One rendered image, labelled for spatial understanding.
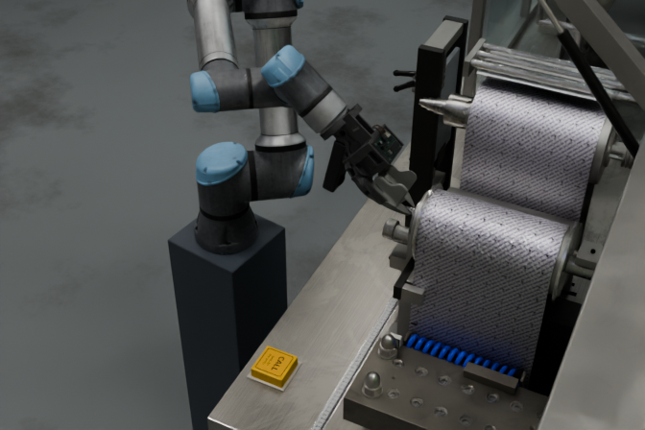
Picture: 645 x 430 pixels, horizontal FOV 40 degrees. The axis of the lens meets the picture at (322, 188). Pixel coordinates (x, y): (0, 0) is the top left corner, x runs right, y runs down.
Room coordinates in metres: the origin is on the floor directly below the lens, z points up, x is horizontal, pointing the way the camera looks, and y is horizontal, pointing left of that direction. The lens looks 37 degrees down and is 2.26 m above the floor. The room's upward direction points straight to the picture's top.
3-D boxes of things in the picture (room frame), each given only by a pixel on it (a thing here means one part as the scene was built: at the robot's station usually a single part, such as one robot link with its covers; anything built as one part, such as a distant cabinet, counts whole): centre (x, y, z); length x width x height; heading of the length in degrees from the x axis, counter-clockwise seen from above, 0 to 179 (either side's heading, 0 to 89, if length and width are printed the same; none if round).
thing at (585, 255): (1.11, -0.45, 1.28); 0.06 x 0.05 x 0.02; 64
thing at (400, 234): (1.29, -0.16, 1.05); 0.06 x 0.05 x 0.31; 64
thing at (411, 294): (1.17, -0.16, 1.13); 0.04 x 0.02 x 0.03; 64
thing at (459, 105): (1.48, -0.27, 1.33); 0.06 x 0.06 x 0.06; 64
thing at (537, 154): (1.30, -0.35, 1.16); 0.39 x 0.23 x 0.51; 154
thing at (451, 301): (1.13, -0.27, 1.11); 0.23 x 0.01 x 0.18; 64
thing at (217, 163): (1.63, 0.22, 1.07); 0.13 x 0.12 x 0.14; 99
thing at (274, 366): (1.20, 0.09, 0.91); 0.07 x 0.07 x 0.02; 64
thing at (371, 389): (1.04, -0.09, 1.05); 0.04 x 0.04 x 0.04
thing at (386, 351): (1.13, -0.12, 1.05); 0.04 x 0.04 x 0.04
